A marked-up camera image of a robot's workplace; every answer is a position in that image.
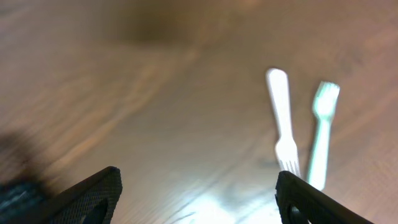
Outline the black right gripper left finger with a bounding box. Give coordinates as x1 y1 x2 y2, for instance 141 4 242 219
18 166 123 223

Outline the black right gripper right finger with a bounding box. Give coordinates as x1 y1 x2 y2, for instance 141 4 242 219
275 170 372 224

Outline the white slim plastic fork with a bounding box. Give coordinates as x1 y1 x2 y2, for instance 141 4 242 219
307 82 340 191

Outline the dark green plastic basket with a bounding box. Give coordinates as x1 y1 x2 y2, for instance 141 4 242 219
1 181 47 223

